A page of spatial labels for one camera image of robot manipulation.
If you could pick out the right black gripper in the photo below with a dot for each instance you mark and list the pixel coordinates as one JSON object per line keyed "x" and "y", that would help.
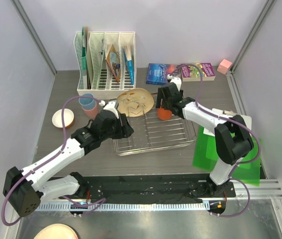
{"x": 161, "y": 96}

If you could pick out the pink cube block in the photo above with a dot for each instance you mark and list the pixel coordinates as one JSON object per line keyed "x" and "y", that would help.
{"x": 224, "y": 66}

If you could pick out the green plastic folder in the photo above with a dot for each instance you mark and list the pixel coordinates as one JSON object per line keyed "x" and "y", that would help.
{"x": 205, "y": 158}

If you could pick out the blue white book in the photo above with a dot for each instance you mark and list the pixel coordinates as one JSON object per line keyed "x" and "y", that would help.
{"x": 127, "y": 52}

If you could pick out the pink round object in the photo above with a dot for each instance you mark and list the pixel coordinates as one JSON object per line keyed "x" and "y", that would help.
{"x": 57, "y": 231}

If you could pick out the pink plastic cup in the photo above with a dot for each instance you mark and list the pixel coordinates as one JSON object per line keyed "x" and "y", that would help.
{"x": 90, "y": 110}

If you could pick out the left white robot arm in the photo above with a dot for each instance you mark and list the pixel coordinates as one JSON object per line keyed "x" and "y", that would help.
{"x": 27, "y": 188}

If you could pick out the orange white bowl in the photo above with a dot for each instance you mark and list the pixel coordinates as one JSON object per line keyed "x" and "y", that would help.
{"x": 68, "y": 117}

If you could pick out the purple green paperback book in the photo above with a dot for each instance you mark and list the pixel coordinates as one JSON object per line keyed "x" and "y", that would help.
{"x": 192, "y": 74}

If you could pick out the white mesh file organizer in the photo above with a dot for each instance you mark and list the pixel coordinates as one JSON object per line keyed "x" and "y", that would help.
{"x": 103, "y": 85}

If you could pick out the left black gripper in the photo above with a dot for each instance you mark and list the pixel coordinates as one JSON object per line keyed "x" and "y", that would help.
{"x": 127, "y": 129}

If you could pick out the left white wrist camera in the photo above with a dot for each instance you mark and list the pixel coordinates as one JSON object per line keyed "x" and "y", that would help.
{"x": 111, "y": 106}

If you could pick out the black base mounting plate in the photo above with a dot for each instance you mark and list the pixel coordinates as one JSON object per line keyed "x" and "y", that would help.
{"x": 164, "y": 184}

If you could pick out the beige bird pattern plate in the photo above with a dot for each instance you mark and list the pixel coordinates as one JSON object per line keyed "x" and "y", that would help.
{"x": 135, "y": 102}

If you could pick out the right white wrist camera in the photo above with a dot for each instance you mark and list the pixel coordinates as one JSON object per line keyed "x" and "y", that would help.
{"x": 176, "y": 80}

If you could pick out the perforated cable duct rail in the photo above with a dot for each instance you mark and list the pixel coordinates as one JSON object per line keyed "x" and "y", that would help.
{"x": 68, "y": 206}

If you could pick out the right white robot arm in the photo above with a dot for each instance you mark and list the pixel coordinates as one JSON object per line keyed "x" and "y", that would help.
{"x": 233, "y": 139}

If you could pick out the orange illustrated book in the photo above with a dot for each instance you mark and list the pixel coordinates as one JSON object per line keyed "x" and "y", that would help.
{"x": 113, "y": 61}

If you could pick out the metal wire dish rack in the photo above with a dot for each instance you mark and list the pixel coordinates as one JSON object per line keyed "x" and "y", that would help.
{"x": 152, "y": 134}

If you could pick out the orange ceramic mug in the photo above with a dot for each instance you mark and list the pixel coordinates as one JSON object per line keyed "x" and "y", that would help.
{"x": 164, "y": 114}

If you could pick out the blue plastic cup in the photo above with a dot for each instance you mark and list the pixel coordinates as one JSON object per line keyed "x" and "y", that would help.
{"x": 87, "y": 101}

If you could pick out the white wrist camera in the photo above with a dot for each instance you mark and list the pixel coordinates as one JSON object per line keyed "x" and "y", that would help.
{"x": 111, "y": 106}
{"x": 176, "y": 80}

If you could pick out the dark blue paperback book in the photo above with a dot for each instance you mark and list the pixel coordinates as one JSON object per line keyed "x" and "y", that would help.
{"x": 160, "y": 74}

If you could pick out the white clipboard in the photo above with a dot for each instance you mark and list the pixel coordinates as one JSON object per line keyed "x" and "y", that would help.
{"x": 247, "y": 119}

